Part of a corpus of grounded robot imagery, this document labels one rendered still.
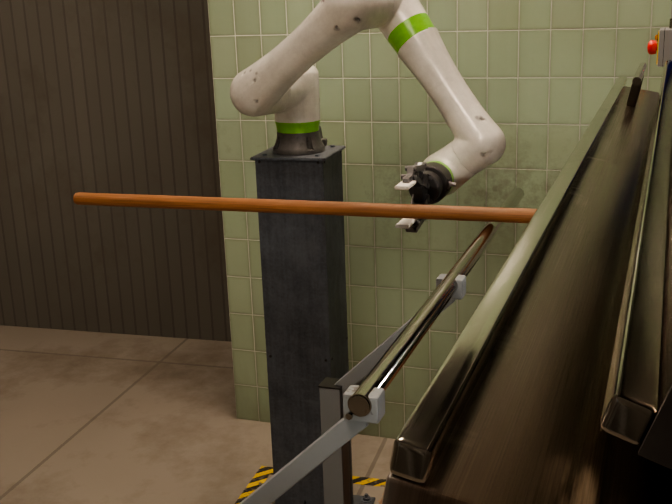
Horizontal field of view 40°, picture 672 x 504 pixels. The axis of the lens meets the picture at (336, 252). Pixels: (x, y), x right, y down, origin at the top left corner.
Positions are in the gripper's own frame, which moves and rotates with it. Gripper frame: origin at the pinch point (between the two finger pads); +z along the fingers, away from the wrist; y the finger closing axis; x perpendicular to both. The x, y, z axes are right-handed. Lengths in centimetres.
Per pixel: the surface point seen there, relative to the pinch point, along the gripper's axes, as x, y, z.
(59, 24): 219, -34, -190
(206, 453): 102, 119, -88
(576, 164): -43, -25, 80
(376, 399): -22, 2, 92
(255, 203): 32.1, -0.5, 7.1
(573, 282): -46, -22, 116
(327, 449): -15, 10, 91
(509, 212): -23.6, -1.0, 7.0
